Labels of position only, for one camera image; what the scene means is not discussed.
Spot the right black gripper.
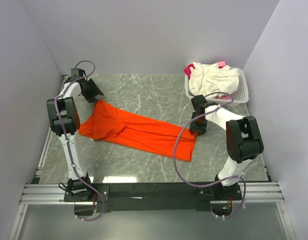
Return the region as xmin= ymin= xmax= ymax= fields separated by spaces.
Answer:
xmin=189 ymin=112 xmax=208 ymax=137

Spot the orange t shirt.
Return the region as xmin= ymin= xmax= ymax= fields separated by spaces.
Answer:
xmin=79 ymin=100 xmax=197 ymax=162

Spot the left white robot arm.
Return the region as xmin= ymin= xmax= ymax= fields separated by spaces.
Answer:
xmin=46 ymin=67 xmax=103 ymax=182

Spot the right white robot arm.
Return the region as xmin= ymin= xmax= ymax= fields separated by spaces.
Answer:
xmin=189 ymin=95 xmax=264 ymax=200

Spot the cream white t shirt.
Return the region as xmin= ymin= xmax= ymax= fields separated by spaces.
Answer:
xmin=188 ymin=62 xmax=241 ymax=98

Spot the white plastic laundry basket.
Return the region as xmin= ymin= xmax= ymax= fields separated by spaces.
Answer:
xmin=184 ymin=67 xmax=249 ymax=108

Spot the pink garment in basket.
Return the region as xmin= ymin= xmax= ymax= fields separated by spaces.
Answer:
xmin=183 ymin=60 xmax=236 ymax=102

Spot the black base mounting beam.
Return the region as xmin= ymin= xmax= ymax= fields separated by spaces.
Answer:
xmin=64 ymin=180 xmax=242 ymax=216

